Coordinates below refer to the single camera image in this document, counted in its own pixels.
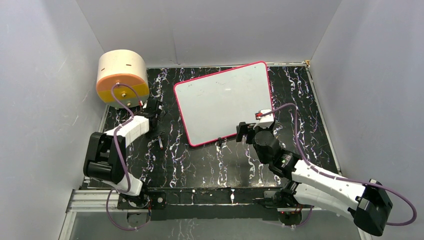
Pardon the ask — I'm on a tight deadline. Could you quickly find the white whiteboard marker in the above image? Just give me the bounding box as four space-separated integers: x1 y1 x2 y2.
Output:
158 136 164 150

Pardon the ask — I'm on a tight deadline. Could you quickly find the pink framed whiteboard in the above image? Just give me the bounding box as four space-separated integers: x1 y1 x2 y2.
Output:
173 61 273 147

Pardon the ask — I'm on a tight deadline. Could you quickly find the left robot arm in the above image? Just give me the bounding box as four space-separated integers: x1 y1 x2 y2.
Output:
83 99 164 208

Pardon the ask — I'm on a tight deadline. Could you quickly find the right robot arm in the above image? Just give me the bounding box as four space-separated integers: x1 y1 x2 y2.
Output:
236 122 393 237

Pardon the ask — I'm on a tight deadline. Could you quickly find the beige orange cylindrical container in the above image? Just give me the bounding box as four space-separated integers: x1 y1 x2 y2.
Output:
95 49 150 109

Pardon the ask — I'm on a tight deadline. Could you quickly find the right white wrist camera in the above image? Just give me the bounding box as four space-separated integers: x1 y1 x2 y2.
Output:
254 109 275 129

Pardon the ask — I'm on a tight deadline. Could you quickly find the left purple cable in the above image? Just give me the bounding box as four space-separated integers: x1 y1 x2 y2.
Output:
105 82 152 232

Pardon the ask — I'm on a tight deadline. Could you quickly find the purple cable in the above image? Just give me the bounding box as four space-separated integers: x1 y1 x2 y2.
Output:
105 82 152 232
261 102 418 227

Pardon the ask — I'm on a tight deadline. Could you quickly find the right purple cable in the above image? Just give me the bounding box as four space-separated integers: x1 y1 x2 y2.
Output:
261 102 418 227

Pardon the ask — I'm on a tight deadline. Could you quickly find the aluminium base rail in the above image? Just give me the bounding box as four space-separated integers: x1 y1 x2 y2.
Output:
66 187 365 214

